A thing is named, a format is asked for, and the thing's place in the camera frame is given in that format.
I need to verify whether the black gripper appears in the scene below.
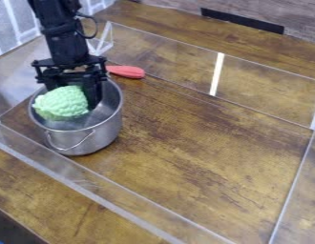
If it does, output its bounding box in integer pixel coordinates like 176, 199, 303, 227
33, 27, 108, 110

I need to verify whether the green bumpy toy vegetable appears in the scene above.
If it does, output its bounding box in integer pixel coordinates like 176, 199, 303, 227
33, 86, 90, 121

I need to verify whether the silver metal pot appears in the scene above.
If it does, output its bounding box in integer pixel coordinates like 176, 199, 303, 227
28, 79, 124, 155

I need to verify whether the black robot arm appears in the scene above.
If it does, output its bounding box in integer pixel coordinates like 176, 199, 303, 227
28, 0, 108, 110

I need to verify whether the red handled metal spatula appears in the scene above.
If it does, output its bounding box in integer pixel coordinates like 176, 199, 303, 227
108, 66, 145, 79

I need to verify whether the clear acrylic corner bracket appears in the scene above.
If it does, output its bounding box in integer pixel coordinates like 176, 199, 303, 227
87, 22, 114, 56

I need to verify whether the black cable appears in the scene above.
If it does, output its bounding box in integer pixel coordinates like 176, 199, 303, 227
74, 11, 100, 40

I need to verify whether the clear acrylic barrier wall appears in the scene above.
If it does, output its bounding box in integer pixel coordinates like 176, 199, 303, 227
0, 22, 315, 244

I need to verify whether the black wall strip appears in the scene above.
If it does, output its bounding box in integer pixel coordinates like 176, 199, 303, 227
200, 8, 285, 34

